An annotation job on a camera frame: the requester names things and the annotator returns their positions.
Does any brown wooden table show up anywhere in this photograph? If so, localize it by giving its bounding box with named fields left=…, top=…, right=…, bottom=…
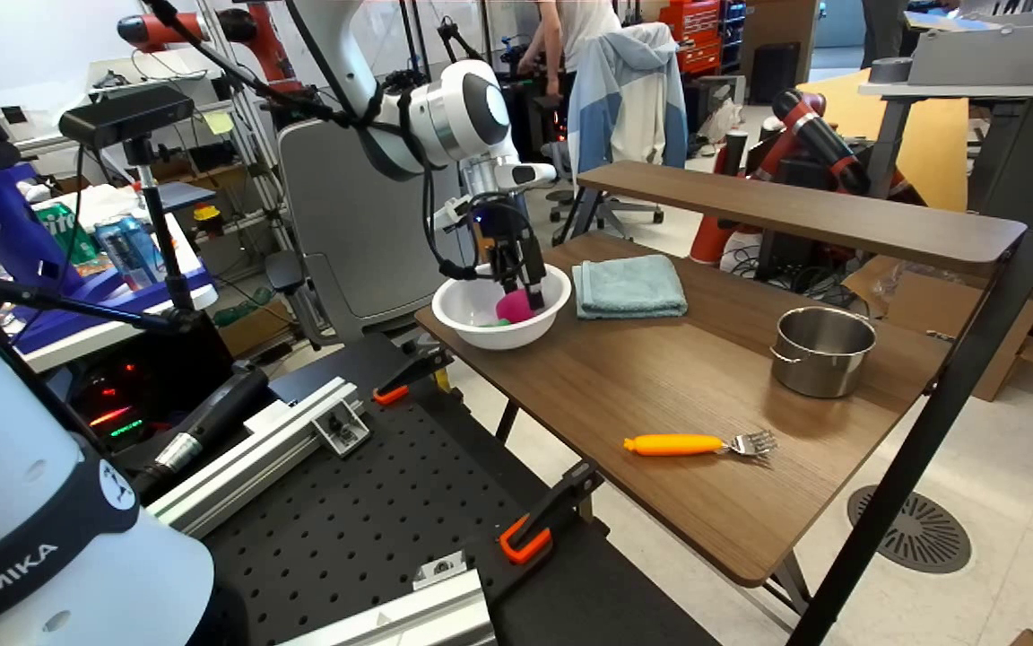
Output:
left=414, top=230, right=995, bottom=588

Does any white bowl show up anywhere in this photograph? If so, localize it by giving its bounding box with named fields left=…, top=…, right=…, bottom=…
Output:
left=428, top=261, right=573, bottom=357

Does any black box with red lights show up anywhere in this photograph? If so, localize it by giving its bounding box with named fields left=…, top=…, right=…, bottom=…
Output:
left=45, top=314, right=239, bottom=453

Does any aluminium extrusion rail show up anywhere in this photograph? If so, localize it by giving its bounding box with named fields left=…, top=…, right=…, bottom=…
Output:
left=144, top=373, right=374, bottom=542
left=277, top=551, right=503, bottom=646

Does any blue machine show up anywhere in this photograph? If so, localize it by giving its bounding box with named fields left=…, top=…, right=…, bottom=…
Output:
left=0, top=162, right=223, bottom=357

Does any light blue white hoodie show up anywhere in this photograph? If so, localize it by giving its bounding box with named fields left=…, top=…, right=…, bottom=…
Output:
left=561, top=18, right=692, bottom=176

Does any black orange clamp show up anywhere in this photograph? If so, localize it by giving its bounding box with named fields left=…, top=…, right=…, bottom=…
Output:
left=369, top=346, right=456, bottom=408
left=493, top=462, right=606, bottom=571

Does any brown wooden shelf board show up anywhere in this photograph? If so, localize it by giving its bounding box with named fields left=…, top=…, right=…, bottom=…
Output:
left=573, top=157, right=1030, bottom=270

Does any round floor drain grate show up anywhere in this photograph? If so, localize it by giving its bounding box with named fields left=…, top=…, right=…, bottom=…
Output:
left=845, top=480, right=974, bottom=580

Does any orange handled fork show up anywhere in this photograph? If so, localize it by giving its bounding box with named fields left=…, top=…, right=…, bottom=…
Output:
left=619, top=426, right=781, bottom=462

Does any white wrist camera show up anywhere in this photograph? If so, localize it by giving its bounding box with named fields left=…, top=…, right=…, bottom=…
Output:
left=432, top=192, right=489, bottom=234

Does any steel pot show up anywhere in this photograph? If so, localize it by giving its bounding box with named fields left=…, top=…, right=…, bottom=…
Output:
left=767, top=302, right=881, bottom=401

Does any black camera on stand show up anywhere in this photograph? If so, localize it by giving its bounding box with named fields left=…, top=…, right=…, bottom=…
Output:
left=57, top=84, right=204, bottom=321

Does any black cylinder handle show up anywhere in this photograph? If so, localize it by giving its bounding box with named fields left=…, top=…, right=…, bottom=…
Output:
left=133, top=368, right=273, bottom=496

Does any maroon plush with green leaves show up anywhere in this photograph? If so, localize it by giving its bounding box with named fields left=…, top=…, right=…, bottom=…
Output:
left=490, top=284, right=539, bottom=326

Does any white Franka robot base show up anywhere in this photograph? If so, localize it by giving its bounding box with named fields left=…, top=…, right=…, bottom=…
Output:
left=0, top=282, right=217, bottom=646

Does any grey desk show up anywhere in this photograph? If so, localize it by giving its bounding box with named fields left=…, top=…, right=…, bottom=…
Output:
left=862, top=10, right=1033, bottom=302

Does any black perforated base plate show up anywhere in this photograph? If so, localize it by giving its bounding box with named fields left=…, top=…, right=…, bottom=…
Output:
left=198, top=380, right=723, bottom=646

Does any teal folded cloth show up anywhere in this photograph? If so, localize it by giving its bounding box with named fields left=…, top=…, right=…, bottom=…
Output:
left=569, top=253, right=692, bottom=322

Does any person in white shirt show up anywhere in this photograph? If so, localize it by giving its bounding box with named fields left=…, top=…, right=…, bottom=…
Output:
left=512, top=0, right=628, bottom=75

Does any grey chair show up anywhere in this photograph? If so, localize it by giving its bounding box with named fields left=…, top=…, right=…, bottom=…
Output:
left=277, top=114, right=481, bottom=351

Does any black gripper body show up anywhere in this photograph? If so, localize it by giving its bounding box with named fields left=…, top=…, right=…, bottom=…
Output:
left=467, top=193, right=546, bottom=266

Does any yellow board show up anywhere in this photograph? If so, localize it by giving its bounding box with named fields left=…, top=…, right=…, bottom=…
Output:
left=832, top=69, right=974, bottom=217

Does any brown cardboard box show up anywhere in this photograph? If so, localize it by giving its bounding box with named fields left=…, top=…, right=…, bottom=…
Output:
left=839, top=253, right=1033, bottom=406

